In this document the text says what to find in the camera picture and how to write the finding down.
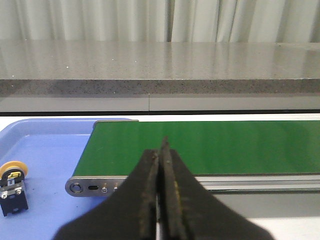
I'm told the grey speckled stone counter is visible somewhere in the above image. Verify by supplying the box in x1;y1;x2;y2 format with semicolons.
0;40;320;115

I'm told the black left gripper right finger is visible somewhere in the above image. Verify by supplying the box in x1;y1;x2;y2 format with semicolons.
158;137;273;240

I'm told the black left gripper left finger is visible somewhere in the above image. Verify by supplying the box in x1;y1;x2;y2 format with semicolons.
53;149;159;240

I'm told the aluminium conveyor side rail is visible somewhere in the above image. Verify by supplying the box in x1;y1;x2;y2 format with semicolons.
65;173;320;197

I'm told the white pleated curtain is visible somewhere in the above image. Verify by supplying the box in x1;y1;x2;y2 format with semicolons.
0;0;320;43

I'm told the yellow mushroom push button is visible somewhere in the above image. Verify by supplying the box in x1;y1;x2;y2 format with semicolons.
0;161;29;217

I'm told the blue plastic tray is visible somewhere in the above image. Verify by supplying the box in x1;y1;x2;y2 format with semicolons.
0;117;133;240

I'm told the green conveyor belt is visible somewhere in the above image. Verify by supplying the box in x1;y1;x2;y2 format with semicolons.
74;120;320;176

